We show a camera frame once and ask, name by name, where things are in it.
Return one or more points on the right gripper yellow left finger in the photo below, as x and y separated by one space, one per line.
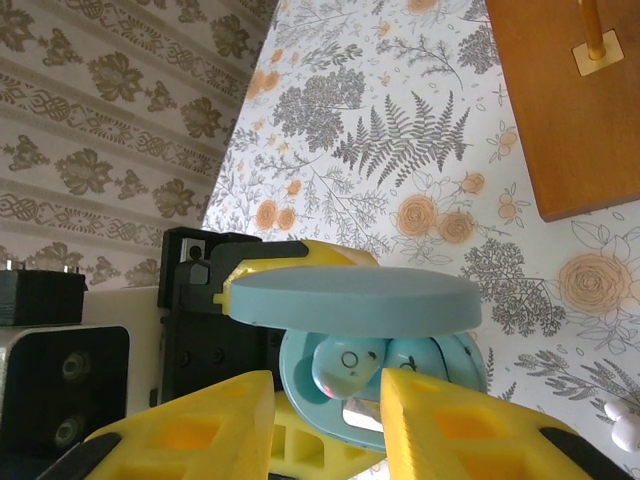
200 440

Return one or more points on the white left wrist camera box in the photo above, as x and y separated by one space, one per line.
65 380

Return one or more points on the blue earbud charging case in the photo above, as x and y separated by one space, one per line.
350 300

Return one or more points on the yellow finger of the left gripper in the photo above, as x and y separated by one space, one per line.
310 255
310 450

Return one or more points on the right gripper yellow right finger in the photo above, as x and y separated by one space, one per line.
475 440

